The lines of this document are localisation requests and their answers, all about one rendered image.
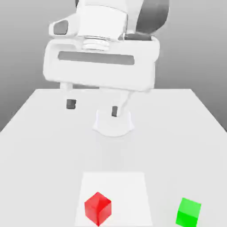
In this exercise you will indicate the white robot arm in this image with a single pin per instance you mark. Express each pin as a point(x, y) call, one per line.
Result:
point(102, 21)

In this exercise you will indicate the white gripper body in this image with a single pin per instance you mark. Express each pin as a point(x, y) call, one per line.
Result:
point(99, 74)

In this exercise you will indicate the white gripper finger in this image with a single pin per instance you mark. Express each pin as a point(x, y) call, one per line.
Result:
point(71, 104)
point(115, 111)

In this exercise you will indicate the small red cube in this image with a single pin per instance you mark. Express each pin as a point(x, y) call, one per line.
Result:
point(97, 209)

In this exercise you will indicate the small green cube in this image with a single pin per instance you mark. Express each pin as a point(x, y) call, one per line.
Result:
point(188, 212)

